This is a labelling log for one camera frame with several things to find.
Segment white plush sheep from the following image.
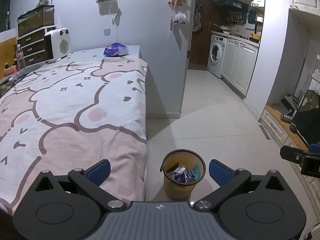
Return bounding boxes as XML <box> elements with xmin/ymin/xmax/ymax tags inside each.
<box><xmin>174</xmin><ymin>12</ymin><xmax>187</xmax><ymax>24</ymax></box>

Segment purple snack bag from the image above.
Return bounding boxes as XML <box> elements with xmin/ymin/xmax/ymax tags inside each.
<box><xmin>103</xmin><ymin>42</ymin><xmax>129</xmax><ymax>57</ymax></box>

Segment glass fish tank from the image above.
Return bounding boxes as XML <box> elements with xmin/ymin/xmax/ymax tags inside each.
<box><xmin>17</xmin><ymin>5</ymin><xmax>55</xmax><ymax>37</ymax></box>

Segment yellow plastic trash bin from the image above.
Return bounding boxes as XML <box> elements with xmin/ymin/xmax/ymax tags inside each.
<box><xmin>160</xmin><ymin>149</ymin><xmax>206</xmax><ymax>200</ymax></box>

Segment dark drawer cabinet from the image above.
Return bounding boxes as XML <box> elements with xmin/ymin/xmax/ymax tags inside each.
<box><xmin>17</xmin><ymin>25</ymin><xmax>56</xmax><ymax>67</ymax></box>

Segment brown wooden door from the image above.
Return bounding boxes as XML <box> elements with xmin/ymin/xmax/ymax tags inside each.
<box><xmin>189</xmin><ymin>0</ymin><xmax>217</xmax><ymax>66</ymax></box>

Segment white washing machine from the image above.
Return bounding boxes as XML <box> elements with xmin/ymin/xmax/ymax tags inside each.
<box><xmin>207</xmin><ymin>34</ymin><xmax>227</xmax><ymax>79</ymax></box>

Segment water bottle red label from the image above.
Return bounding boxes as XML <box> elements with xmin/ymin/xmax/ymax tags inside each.
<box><xmin>16</xmin><ymin>44</ymin><xmax>25</xmax><ymax>70</ymax></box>

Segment white kitchen cabinets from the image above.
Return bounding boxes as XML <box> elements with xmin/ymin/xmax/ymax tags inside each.
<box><xmin>221</xmin><ymin>38</ymin><xmax>258</xmax><ymax>96</ymax></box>

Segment brown hanging bag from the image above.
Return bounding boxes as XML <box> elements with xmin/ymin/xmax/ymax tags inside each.
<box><xmin>193</xmin><ymin>0</ymin><xmax>202</xmax><ymax>33</ymax></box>

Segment black sign board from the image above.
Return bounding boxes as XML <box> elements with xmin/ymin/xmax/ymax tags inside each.
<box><xmin>291</xmin><ymin>89</ymin><xmax>320</xmax><ymax>148</ymax></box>

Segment crushed blue drink can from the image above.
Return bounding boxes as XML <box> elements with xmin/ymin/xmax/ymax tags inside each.
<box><xmin>170</xmin><ymin>165</ymin><xmax>188</xmax><ymax>184</ymax></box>

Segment white space heater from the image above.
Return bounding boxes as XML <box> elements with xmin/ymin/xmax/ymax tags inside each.
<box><xmin>43</xmin><ymin>28</ymin><xmax>71</xmax><ymax>63</ymax></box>

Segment pink patterned table cloth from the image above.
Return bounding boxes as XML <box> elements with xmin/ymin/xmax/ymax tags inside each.
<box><xmin>1</xmin><ymin>57</ymin><xmax>148</xmax><ymax>214</ymax></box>

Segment teal plastic bag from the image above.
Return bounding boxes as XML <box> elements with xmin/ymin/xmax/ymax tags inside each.
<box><xmin>188</xmin><ymin>164</ymin><xmax>200</xmax><ymax>183</ymax></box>

